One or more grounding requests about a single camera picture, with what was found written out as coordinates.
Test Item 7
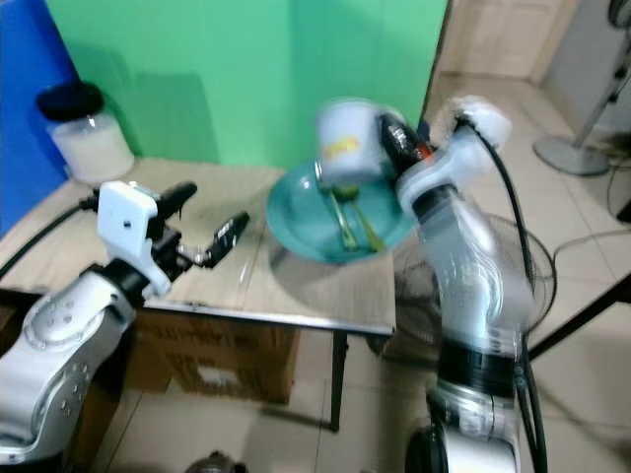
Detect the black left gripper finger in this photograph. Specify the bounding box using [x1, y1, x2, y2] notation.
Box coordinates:
[157, 180, 199, 216]
[199, 211, 251, 270]

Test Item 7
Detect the white mug with yellow print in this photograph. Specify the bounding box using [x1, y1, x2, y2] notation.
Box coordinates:
[315, 96, 391, 189]

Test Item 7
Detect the teal plate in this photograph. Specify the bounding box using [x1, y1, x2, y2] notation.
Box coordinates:
[265, 160, 418, 265]

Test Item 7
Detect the metal spoon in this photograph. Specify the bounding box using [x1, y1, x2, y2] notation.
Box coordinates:
[339, 185, 386, 254]

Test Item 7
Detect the metal fork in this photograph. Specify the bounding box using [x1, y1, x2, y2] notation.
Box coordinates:
[315, 162, 360, 253]

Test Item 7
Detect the clear jar with black lid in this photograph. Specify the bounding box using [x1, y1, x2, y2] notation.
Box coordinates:
[35, 80, 137, 187]

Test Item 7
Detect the printed brown cardboard box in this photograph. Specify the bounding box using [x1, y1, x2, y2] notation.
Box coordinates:
[126, 309, 303, 407]

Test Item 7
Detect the beige door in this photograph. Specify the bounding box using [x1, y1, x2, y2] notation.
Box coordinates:
[437, 0, 580, 82]

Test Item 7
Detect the green backdrop screen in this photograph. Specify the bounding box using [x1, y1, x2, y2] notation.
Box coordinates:
[44, 0, 451, 170]

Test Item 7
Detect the plain brown cardboard box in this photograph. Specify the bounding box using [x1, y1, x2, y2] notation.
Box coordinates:
[71, 333, 135, 470]

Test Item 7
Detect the black table leg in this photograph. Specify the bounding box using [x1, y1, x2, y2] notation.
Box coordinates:
[328, 330, 351, 435]

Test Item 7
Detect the blue panel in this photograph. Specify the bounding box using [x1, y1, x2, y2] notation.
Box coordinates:
[0, 0, 76, 236]

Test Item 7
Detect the black metal bar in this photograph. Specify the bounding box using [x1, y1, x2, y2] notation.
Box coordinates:
[526, 274, 631, 362]

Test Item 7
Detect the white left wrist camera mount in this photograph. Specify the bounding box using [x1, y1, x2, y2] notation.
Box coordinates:
[97, 180, 161, 297]

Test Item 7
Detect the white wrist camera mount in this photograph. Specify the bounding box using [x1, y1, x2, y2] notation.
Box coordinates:
[97, 180, 161, 297]
[446, 95, 515, 178]

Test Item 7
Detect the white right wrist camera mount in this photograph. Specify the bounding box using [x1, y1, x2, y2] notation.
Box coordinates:
[446, 95, 515, 178]

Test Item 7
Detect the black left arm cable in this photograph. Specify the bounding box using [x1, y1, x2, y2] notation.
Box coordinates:
[0, 197, 102, 279]

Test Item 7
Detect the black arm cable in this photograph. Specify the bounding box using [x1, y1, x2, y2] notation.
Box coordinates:
[456, 116, 550, 473]
[0, 197, 102, 279]

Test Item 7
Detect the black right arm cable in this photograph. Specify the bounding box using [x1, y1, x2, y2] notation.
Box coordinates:
[456, 116, 550, 473]

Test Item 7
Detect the white pedestal fan stand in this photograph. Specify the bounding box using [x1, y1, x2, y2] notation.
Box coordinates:
[531, 0, 631, 179]

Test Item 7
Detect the thin black floor cable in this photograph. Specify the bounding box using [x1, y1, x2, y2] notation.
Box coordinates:
[550, 230, 631, 261]

